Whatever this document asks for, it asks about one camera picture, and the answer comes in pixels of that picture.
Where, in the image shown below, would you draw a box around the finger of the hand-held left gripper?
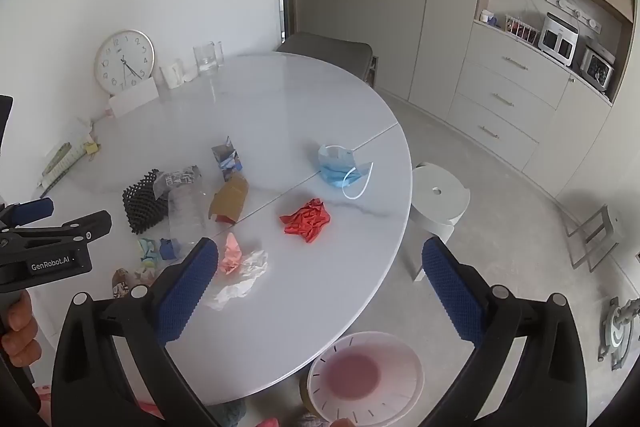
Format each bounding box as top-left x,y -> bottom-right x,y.
0,210 -> 113,258
0,197 -> 55,233

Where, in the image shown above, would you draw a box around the grey padded chair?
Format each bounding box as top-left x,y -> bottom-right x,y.
276,32 -> 377,88

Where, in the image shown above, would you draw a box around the round white wall clock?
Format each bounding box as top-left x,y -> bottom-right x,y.
94,30 -> 156,96

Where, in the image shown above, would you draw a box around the black foam net sleeve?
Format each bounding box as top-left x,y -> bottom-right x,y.
122,169 -> 171,235

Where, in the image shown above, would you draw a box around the metal frame stool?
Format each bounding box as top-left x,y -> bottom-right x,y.
565,204 -> 626,270

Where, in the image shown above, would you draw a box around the red paper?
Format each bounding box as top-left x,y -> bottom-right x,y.
279,198 -> 333,245

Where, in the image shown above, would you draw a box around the green white long packet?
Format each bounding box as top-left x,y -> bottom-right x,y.
37,141 -> 89,188

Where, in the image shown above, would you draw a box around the white plastic stool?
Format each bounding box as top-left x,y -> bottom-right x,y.
410,162 -> 472,283

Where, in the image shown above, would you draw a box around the brown patterned wrapper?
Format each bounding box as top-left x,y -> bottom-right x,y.
111,268 -> 156,300

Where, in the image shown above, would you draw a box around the person's left hand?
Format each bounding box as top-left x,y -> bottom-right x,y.
0,292 -> 40,370

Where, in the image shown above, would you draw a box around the grey metal floor gadget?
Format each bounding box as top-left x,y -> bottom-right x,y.
597,297 -> 640,370

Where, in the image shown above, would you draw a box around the white tissue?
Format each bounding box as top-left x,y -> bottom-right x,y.
202,249 -> 269,312

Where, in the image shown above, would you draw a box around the blue face mask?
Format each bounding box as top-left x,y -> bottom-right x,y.
318,144 -> 376,200

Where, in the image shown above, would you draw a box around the white mug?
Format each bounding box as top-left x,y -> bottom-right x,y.
159,59 -> 186,90

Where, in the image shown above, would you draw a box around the white toaster oven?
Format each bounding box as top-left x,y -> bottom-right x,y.
538,12 -> 580,66

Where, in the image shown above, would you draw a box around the pink paper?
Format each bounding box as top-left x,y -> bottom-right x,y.
219,232 -> 243,277

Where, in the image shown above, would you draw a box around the grey quilted pants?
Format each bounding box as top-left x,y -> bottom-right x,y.
217,398 -> 249,427

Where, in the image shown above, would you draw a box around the white wall power strip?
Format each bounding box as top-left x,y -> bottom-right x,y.
546,0 -> 603,32

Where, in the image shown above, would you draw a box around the pink trash bin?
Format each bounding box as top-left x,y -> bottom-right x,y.
306,331 -> 426,425

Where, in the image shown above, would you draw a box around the brown cardboard piece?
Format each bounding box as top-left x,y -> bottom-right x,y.
208,172 -> 249,225

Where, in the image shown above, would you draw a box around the beige tall cupboard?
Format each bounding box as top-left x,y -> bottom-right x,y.
295,0 -> 488,105

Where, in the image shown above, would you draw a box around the white card box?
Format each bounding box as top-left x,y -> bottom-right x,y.
107,79 -> 160,118

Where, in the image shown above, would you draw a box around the beige drawer cabinet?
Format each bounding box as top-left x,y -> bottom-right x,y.
447,19 -> 618,200

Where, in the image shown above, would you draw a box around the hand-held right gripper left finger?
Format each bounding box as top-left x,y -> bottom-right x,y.
50,237 -> 236,427

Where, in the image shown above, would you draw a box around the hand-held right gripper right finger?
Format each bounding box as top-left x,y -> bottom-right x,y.
421,236 -> 588,427

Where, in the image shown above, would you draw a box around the silver blue snack wrapper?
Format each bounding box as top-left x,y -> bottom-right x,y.
211,137 -> 244,182

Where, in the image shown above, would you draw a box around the rack of red jars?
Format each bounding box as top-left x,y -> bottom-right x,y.
504,14 -> 540,44

